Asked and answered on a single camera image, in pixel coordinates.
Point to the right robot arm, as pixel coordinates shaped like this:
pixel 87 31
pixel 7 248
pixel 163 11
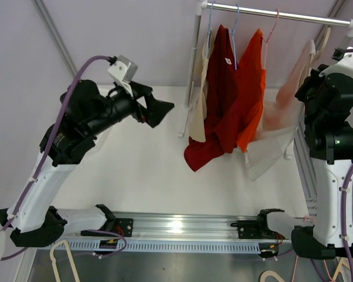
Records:
pixel 327 95

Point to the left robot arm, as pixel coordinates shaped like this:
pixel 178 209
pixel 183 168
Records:
pixel 88 113

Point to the white t-shirt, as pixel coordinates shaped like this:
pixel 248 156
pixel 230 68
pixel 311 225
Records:
pixel 279 119

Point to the silver clothes rack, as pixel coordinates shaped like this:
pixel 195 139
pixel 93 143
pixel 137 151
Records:
pixel 298 21

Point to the beige hanger bottom right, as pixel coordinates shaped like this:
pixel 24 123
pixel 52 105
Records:
pixel 341 270

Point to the white slotted cable duct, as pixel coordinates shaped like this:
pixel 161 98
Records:
pixel 162 246

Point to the beige t-shirt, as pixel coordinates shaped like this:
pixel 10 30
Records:
pixel 196 128

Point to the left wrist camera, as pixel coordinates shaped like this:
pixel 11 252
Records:
pixel 122 69

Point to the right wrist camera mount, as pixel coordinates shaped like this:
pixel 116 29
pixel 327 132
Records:
pixel 344 61

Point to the pink hanger on floor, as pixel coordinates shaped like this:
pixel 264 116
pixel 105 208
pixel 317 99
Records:
pixel 307 246

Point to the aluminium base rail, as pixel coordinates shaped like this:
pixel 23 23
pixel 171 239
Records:
pixel 183 227

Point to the dark red t-shirt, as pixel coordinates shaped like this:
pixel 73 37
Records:
pixel 220 124

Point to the pink wire hanger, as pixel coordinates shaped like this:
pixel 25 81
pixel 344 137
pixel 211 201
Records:
pixel 267 40

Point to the beige plastic hanger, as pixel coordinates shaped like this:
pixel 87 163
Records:
pixel 321 45

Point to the orange t-shirt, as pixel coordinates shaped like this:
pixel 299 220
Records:
pixel 251 90

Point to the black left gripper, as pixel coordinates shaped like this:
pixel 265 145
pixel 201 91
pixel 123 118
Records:
pixel 157 110

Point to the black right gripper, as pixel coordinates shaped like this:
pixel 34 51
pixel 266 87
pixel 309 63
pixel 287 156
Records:
pixel 316 78

